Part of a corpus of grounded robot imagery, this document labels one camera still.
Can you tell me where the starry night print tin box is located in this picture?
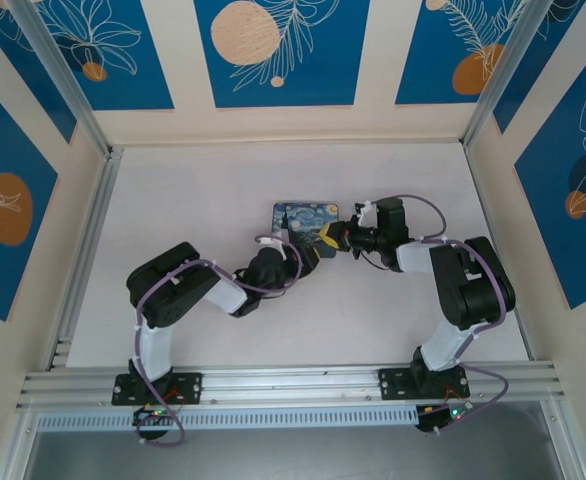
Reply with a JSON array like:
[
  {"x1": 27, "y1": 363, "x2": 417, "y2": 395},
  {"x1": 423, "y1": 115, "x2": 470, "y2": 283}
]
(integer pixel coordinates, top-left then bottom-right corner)
[{"x1": 271, "y1": 200, "x2": 342, "y2": 259}]

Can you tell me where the grey metal sheet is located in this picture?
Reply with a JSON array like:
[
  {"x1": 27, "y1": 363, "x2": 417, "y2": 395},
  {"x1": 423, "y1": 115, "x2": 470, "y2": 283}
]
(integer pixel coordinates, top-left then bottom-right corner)
[{"x1": 21, "y1": 399, "x2": 568, "y2": 480}]

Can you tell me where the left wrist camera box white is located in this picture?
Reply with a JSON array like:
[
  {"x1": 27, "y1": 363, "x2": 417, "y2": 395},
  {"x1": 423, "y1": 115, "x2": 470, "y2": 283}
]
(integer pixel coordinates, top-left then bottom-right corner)
[{"x1": 254, "y1": 234, "x2": 288, "y2": 262}]

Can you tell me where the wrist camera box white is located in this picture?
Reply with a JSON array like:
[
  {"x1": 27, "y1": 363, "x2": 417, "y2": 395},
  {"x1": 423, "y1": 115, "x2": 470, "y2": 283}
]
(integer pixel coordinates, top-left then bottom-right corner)
[
  {"x1": 353, "y1": 198, "x2": 377, "y2": 227},
  {"x1": 254, "y1": 234, "x2": 288, "y2": 262}
]

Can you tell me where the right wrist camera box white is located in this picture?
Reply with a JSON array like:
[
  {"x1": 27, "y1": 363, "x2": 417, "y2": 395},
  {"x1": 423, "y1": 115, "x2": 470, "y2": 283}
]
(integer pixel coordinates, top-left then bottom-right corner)
[{"x1": 353, "y1": 198, "x2": 377, "y2": 227}]

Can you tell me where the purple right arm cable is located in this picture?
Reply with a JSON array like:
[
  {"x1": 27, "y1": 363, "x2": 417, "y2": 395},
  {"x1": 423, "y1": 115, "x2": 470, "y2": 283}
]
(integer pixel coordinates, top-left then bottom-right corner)
[{"x1": 372, "y1": 193, "x2": 512, "y2": 436}]

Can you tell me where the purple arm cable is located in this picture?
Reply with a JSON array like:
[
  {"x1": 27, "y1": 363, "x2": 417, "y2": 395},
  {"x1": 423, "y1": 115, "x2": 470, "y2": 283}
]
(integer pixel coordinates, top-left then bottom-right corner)
[
  {"x1": 133, "y1": 233, "x2": 304, "y2": 447},
  {"x1": 372, "y1": 193, "x2": 512, "y2": 436}
]

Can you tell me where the aluminium mounting rail beam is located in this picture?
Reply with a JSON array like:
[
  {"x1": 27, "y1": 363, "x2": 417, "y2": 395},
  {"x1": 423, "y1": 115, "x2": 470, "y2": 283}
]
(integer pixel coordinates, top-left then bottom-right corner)
[{"x1": 15, "y1": 360, "x2": 569, "y2": 410}]

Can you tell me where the aluminium table side rail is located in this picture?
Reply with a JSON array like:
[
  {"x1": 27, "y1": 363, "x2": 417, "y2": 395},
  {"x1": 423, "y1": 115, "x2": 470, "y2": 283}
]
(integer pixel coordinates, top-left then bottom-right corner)
[
  {"x1": 462, "y1": 143, "x2": 535, "y2": 362},
  {"x1": 46, "y1": 147, "x2": 125, "y2": 372}
]

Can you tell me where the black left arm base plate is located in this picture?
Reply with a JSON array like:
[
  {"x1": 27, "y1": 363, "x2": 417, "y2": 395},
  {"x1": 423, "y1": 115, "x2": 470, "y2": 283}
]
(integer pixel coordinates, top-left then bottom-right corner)
[{"x1": 111, "y1": 371, "x2": 204, "y2": 407}]

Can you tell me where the grey slotted cable duct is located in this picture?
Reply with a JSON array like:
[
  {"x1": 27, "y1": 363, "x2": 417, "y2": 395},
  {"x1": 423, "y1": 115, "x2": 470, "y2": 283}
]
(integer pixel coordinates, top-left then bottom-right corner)
[{"x1": 35, "y1": 404, "x2": 422, "y2": 434}]

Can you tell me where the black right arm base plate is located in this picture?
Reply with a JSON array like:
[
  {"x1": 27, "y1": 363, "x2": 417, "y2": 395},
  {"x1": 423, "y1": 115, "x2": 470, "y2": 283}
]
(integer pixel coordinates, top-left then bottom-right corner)
[{"x1": 377, "y1": 367, "x2": 472, "y2": 402}]

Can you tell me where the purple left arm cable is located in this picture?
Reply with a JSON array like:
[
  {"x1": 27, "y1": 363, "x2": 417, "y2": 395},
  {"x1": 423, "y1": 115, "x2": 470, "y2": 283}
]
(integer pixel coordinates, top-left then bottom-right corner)
[{"x1": 133, "y1": 233, "x2": 304, "y2": 447}]

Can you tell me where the aluminium frame post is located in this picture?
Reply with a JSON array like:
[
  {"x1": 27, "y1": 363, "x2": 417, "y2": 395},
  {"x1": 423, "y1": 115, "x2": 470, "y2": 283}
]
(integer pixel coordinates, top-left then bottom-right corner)
[
  {"x1": 463, "y1": 0, "x2": 549, "y2": 149},
  {"x1": 8, "y1": 0, "x2": 113, "y2": 157}
]

